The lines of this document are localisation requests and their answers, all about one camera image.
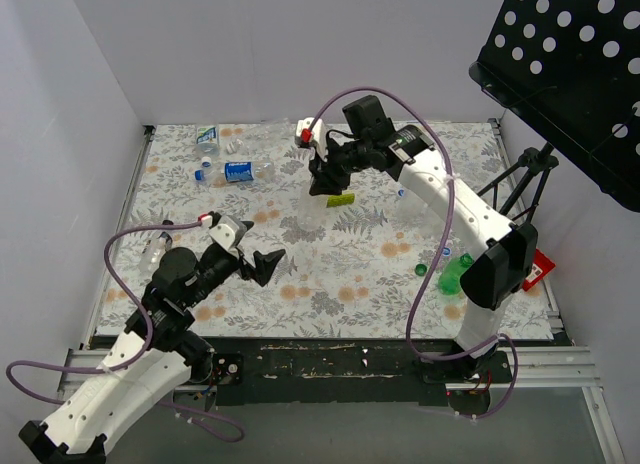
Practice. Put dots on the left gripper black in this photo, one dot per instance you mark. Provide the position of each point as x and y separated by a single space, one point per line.
245 266

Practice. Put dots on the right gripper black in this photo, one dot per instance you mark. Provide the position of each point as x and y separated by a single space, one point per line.
329 163

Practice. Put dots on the clear bottle black cap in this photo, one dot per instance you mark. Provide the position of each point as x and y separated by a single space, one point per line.
156 246

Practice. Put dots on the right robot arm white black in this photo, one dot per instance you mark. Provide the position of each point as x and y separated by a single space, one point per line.
501 251

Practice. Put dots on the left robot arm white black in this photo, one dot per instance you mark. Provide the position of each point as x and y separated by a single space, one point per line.
155 353

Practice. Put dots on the clear bottle blue label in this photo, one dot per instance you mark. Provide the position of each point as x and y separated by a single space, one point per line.
236 172

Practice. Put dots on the crushed clear bottle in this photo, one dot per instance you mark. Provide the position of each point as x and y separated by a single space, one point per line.
265 133

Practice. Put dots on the clear uncapped bottle right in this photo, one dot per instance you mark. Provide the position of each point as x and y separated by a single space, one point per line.
410 206

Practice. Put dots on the bottle green white label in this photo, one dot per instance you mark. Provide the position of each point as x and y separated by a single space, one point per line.
207 141

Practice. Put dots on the green plastic bottle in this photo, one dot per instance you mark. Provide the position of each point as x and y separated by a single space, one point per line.
449 280

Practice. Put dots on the yellow green toy basket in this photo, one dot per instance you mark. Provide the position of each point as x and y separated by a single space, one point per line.
340 200

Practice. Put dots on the floral tablecloth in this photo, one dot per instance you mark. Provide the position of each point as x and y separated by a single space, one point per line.
353 278

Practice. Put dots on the black tripod stand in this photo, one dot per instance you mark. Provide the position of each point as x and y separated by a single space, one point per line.
537 163

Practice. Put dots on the red box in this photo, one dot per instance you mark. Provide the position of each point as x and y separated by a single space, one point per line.
541 267

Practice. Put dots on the black perforated music stand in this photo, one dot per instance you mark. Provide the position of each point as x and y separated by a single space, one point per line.
569 69

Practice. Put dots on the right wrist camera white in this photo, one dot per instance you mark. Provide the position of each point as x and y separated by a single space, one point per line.
311 134

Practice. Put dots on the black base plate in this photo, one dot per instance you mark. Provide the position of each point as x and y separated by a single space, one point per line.
312 371

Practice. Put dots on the aluminium frame rail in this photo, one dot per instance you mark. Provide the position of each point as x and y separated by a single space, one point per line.
553 411

